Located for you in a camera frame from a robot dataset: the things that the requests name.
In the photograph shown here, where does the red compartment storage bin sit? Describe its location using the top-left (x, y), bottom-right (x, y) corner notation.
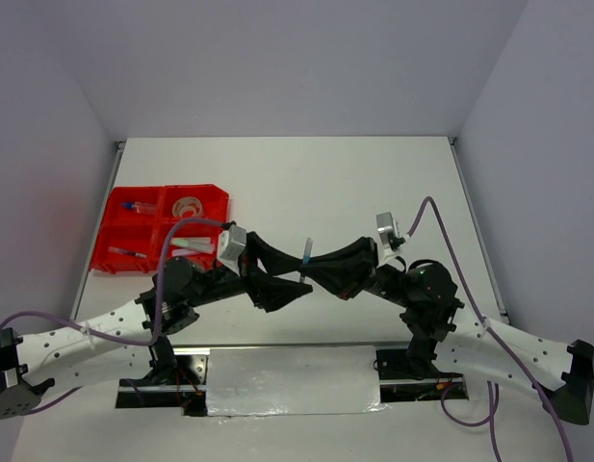
top-left (90, 184), bottom-right (229, 274)

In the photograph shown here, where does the blue gel pen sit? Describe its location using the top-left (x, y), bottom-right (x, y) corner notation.
top-left (298, 251), bottom-right (310, 284)
top-left (108, 246), bottom-right (147, 259)

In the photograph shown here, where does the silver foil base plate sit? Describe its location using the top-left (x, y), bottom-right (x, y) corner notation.
top-left (206, 346), bottom-right (384, 417)

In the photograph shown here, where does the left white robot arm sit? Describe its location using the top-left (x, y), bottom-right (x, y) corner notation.
top-left (0, 245), bottom-right (313, 420)

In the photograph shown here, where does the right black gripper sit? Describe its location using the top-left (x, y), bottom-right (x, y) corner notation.
top-left (297, 235), bottom-right (414, 307)

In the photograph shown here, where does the pink highlighter pen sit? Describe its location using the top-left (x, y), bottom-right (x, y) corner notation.
top-left (171, 244), bottom-right (216, 257)

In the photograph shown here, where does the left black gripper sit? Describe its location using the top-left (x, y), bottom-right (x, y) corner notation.
top-left (188, 230), bottom-right (313, 312)

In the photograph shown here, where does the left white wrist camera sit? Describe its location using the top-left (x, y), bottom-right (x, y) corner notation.
top-left (217, 224), bottom-right (247, 273)

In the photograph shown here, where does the green highlighter pen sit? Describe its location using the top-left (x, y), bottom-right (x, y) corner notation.
top-left (170, 237), bottom-right (213, 247)

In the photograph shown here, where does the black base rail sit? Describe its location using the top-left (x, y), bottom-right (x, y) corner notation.
top-left (115, 346), bottom-right (468, 417)

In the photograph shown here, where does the clear pen cap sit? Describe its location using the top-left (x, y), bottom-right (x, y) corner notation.
top-left (303, 238), bottom-right (314, 259)

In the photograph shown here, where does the large clear tape roll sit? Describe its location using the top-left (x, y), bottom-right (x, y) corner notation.
top-left (171, 196), bottom-right (204, 218)

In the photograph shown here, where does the small white tape roll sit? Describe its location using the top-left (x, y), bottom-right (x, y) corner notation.
top-left (181, 202), bottom-right (204, 218)

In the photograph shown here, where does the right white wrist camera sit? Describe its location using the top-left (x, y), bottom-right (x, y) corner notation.
top-left (375, 212), bottom-right (406, 266)

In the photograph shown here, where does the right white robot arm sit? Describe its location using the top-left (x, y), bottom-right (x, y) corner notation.
top-left (299, 235), bottom-right (594, 425)

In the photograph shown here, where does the blue cap glue bottle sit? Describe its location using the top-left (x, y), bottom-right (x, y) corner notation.
top-left (120, 201), bottom-right (157, 216)

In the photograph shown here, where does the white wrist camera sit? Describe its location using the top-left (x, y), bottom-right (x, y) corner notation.
top-left (217, 224), bottom-right (247, 273)
top-left (375, 212), bottom-right (406, 266)

